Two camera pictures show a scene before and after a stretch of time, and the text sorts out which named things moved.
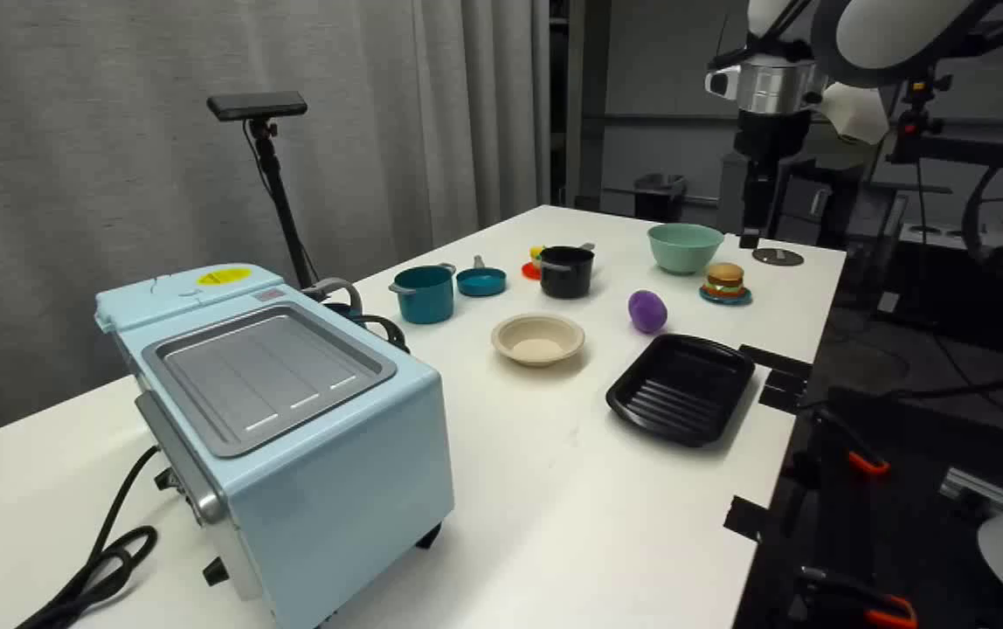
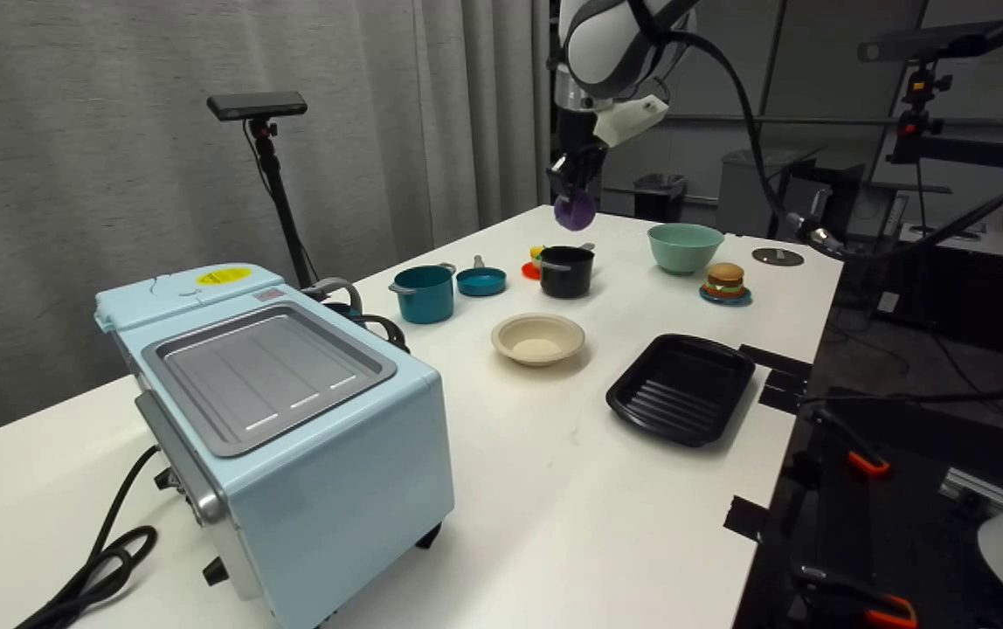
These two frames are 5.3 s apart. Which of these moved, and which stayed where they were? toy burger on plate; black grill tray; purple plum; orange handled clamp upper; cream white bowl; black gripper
Moved: black gripper; purple plum
Stayed: orange handled clamp upper; cream white bowl; toy burger on plate; black grill tray
